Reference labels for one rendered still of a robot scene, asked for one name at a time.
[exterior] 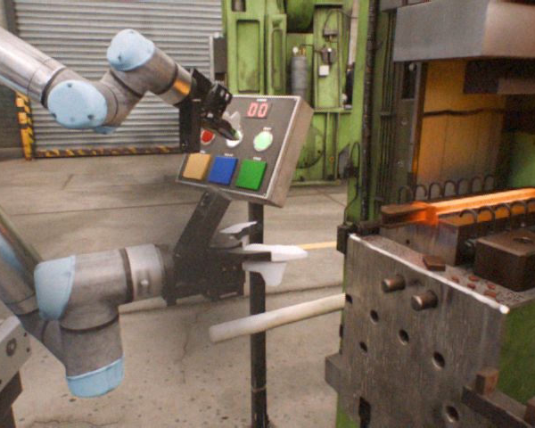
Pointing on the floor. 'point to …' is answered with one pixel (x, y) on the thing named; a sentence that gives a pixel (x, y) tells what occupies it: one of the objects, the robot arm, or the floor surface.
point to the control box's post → (259, 332)
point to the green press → (294, 70)
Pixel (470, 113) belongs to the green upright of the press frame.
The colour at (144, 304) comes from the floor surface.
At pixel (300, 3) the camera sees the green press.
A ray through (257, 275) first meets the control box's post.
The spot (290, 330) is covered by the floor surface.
